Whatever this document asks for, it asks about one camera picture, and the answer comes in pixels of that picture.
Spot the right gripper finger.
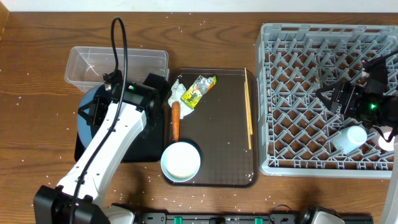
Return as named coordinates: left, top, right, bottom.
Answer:
left=315, top=93, right=335, bottom=112
left=315, top=82, right=342, bottom=95

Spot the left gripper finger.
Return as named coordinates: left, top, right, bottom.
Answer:
left=77, top=113, right=93, bottom=126
left=78, top=100, right=95, bottom=117

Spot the dark blue plate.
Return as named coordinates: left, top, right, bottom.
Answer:
left=77, top=85, right=111, bottom=148

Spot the light blue cup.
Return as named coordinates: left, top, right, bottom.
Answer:
left=331, top=126, right=368, bottom=154

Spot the pink cup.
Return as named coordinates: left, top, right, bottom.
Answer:
left=369, top=126, right=395, bottom=151

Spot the light blue rice bowl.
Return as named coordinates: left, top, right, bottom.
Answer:
left=160, top=140, right=202, bottom=183

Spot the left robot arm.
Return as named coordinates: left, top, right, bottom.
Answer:
left=33, top=72, right=170, bottom=223

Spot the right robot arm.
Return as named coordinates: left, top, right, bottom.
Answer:
left=315, top=82, right=397, bottom=223

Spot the grey dishwasher rack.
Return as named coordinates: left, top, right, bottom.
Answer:
left=254, top=23, right=397, bottom=179

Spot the clear plastic bin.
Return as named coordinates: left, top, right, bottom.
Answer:
left=65, top=46, right=169, bottom=93

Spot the black plastic tray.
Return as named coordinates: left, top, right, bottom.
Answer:
left=74, top=110, right=164, bottom=162

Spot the orange carrot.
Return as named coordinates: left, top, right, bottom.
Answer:
left=172, top=101, right=181, bottom=142

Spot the crumpled white tissue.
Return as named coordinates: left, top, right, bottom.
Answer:
left=168, top=79, right=194, bottom=119

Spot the yellow green snack wrapper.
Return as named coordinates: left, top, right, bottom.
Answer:
left=180, top=75, right=217, bottom=109

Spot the brown serving tray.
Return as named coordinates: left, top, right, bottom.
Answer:
left=169, top=68, right=259, bottom=188

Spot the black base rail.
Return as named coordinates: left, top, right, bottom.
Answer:
left=105, top=203, right=374, bottom=224

